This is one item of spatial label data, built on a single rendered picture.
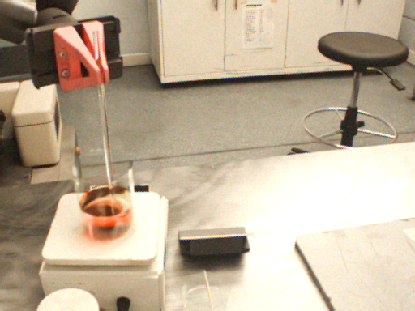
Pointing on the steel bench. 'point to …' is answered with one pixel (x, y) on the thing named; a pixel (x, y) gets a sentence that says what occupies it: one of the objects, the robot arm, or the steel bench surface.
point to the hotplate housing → (116, 279)
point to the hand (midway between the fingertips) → (100, 74)
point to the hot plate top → (64, 219)
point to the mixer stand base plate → (363, 266)
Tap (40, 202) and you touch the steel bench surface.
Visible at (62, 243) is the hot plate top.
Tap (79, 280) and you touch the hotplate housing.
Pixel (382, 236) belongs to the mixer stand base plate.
